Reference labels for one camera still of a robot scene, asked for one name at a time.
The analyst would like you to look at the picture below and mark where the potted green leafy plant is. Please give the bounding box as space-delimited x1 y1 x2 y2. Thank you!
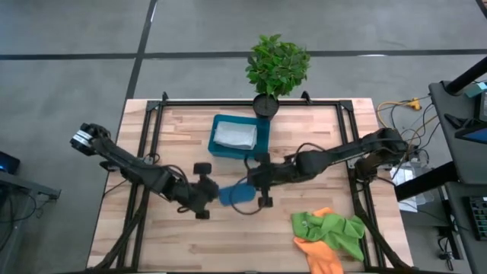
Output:
245 33 311 121

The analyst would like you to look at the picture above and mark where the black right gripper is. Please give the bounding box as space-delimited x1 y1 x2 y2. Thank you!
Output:
247 152 298 209

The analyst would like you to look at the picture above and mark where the dark device with blue light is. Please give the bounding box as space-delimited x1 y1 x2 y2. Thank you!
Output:
0 151 21 176

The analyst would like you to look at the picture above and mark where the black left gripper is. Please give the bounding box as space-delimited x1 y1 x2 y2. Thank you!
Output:
173 162 220 220

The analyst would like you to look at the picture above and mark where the teal plastic bin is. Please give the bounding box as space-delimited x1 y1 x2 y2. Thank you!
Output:
207 113 271 160

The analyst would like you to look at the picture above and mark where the black keyboard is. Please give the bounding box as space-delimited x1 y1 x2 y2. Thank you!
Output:
467 196 487 241

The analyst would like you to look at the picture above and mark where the black aluminium table frame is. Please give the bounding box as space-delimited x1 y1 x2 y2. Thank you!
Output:
85 91 415 274

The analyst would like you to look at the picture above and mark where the yellow cable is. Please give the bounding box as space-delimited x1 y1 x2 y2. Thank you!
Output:
376 97 422 123

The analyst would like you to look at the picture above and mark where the dark laptop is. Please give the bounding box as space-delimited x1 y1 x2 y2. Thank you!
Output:
444 113 487 145

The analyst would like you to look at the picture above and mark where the black round post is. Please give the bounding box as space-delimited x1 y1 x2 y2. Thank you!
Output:
444 56 487 95

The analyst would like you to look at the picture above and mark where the orange microfiber towel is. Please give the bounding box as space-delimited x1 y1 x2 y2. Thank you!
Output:
292 206 345 274

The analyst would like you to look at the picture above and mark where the grey microfiber towel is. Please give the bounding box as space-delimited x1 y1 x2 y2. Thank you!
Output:
212 120 258 151

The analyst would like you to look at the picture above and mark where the green microfiber towel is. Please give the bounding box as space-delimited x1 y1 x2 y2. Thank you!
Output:
291 211 366 263

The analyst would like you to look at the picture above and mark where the blue microfiber towel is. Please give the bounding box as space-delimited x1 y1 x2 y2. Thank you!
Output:
218 183 257 207

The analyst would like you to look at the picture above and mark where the dark grey side desk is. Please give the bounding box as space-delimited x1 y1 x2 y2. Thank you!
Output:
393 79 487 274

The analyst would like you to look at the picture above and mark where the grey side table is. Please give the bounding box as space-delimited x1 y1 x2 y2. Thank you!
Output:
0 170 62 274

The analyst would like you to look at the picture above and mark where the black power strip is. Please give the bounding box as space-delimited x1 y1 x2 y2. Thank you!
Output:
436 226 463 260

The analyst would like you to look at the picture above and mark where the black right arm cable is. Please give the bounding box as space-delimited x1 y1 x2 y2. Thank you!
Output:
227 177 264 216

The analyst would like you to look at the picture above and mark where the small teal box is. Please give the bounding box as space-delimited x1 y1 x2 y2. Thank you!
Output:
464 81 487 98

